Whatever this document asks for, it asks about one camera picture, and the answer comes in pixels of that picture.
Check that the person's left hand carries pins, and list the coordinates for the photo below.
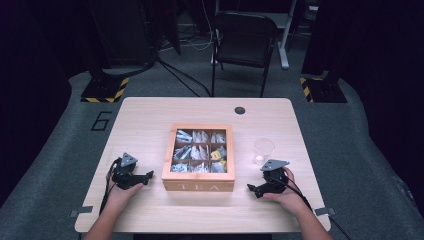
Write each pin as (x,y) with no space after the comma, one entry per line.
(120,198)

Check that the black table grommet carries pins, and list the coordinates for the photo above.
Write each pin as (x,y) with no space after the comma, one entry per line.
(239,110)

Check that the black folding chair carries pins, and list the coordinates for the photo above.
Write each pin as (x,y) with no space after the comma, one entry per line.
(245,43)

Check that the wooden tea box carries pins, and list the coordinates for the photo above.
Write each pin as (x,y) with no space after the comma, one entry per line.
(200,185)

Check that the striped black stand base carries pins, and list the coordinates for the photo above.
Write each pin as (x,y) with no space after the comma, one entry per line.
(325,91)
(105,90)

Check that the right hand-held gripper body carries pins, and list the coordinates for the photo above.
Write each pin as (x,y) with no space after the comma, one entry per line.
(276,180)

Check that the clear plastic cup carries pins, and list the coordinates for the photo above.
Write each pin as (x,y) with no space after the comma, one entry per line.
(265,146)

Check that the person's right hand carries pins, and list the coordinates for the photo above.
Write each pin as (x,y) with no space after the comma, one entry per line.
(288,199)

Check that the grey tape piece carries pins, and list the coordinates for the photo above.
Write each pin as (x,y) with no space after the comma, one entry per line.
(324,211)
(81,211)

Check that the black equipment cabinet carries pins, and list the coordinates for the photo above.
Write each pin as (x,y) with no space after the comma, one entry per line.
(126,33)

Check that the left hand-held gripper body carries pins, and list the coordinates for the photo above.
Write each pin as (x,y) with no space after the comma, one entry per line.
(125,175)

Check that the dark curtain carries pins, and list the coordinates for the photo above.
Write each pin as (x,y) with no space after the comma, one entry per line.
(26,100)
(383,83)

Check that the white desk leg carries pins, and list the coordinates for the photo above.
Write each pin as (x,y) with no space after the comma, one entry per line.
(285,43)

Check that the assorted tea bags group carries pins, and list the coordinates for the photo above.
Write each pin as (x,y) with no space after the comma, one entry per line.
(199,151)

